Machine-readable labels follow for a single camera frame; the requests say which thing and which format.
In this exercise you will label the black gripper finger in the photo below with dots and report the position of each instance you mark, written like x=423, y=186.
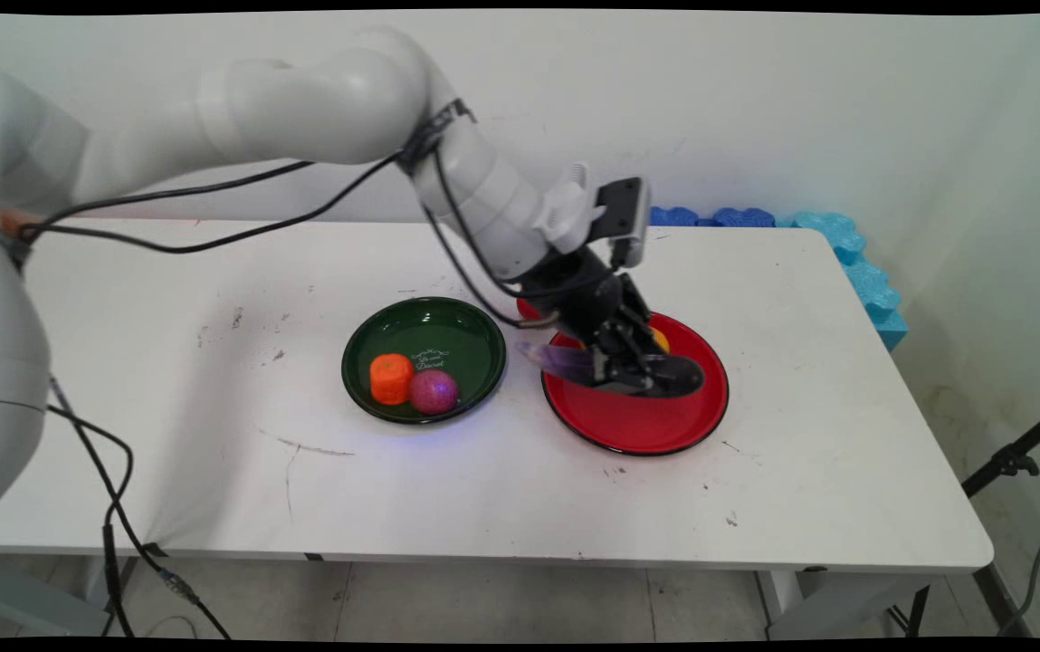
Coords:
x=644, y=340
x=619, y=371

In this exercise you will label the dark green plate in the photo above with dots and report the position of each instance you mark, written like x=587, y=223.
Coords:
x=447, y=340

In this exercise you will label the purple toy eggplant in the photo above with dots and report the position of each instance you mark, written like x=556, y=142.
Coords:
x=684, y=376

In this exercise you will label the dark blue foam piece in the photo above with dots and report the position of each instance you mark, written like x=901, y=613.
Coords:
x=675, y=217
x=743, y=218

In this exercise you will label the orange object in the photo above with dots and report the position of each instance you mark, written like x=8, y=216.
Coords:
x=17, y=218

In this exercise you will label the light blue foam mat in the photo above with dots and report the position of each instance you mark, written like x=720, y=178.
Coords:
x=863, y=272

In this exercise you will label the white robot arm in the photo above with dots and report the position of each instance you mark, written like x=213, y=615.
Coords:
x=329, y=100

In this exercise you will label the black tripod leg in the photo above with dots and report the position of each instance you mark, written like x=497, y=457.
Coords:
x=1013, y=460

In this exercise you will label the orange toy mango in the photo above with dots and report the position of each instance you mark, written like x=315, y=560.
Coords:
x=661, y=340

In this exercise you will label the orange carrot piece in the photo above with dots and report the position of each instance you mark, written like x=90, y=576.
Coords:
x=392, y=378

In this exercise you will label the red plate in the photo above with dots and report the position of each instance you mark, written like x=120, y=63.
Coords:
x=637, y=426

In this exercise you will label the white table leg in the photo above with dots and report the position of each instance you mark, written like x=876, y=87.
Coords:
x=76, y=602
x=809, y=607

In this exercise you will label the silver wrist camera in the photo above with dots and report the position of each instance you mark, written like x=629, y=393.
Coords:
x=624, y=217

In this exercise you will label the red toy tomato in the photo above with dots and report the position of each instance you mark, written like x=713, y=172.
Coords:
x=527, y=311

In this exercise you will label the reddish purple round vegetable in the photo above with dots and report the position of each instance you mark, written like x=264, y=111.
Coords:
x=434, y=391

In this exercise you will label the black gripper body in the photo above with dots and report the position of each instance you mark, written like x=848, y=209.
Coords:
x=587, y=299

